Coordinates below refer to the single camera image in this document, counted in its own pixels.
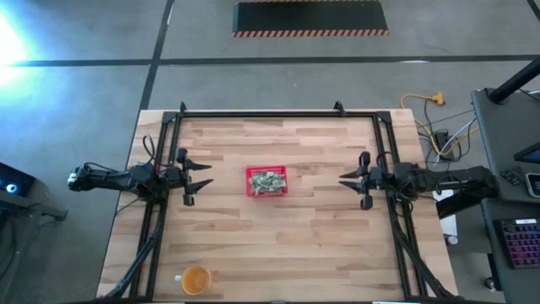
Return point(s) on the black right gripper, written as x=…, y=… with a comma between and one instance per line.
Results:
x=377, y=179

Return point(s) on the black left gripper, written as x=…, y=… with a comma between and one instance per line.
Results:
x=181, y=179

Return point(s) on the stevia sweetener packet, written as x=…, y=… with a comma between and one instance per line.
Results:
x=269, y=190
x=279, y=182
x=255, y=183
x=268, y=177

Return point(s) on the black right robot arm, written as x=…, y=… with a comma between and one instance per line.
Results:
x=443, y=181

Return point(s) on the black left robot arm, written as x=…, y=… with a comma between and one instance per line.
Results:
x=114, y=179

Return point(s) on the red plastic slotted basket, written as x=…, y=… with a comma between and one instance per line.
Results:
x=247, y=181

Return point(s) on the black power strip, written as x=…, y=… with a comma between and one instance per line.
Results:
x=443, y=141

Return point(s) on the black desk support bar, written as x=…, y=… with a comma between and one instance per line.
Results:
x=455, y=207

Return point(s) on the small white round puck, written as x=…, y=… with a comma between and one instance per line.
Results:
x=452, y=240

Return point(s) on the dark grey desk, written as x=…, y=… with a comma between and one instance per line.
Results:
x=498, y=139
x=491, y=274

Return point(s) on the small black controller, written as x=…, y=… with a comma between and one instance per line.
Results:
x=511, y=177

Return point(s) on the black hazard-striped floor mat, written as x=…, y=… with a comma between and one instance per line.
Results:
x=310, y=17

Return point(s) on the black tablet screen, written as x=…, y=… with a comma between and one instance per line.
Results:
x=531, y=155

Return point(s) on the purple backlit keyboard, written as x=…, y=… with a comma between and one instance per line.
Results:
x=523, y=242

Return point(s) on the black smartphone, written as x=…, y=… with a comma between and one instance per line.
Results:
x=535, y=185

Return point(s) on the black box with blue light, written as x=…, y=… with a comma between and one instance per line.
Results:
x=17, y=179

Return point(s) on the black metal table frame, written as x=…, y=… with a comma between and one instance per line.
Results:
x=274, y=114

